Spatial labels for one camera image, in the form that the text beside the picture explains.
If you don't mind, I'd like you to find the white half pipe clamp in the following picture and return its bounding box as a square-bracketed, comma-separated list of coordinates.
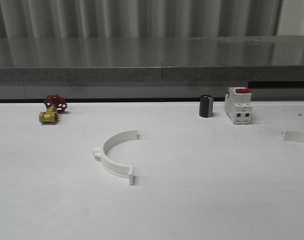
[93, 129, 138, 185]
[278, 129, 304, 144]

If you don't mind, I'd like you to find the dark brown cylindrical capacitor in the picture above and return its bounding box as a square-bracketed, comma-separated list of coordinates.
[199, 95, 214, 118]

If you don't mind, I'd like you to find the brass valve red handwheel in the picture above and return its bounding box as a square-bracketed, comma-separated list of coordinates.
[39, 94, 68, 124]

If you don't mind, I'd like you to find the grey stone counter ledge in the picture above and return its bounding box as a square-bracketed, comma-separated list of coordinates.
[0, 36, 304, 87]

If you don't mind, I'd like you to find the white circuit breaker red switch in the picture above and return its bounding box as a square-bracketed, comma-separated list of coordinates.
[224, 87, 253, 125]

